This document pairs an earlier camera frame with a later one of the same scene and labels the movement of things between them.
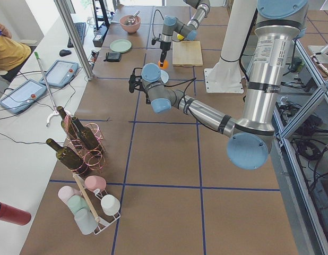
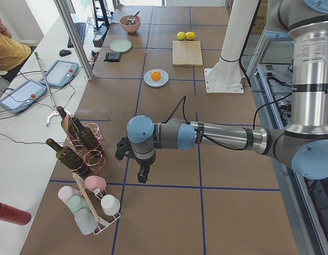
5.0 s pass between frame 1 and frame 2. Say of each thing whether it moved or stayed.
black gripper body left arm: moved
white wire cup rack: stayed
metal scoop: stayed
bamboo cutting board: stayed
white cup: stayed
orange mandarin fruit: moved
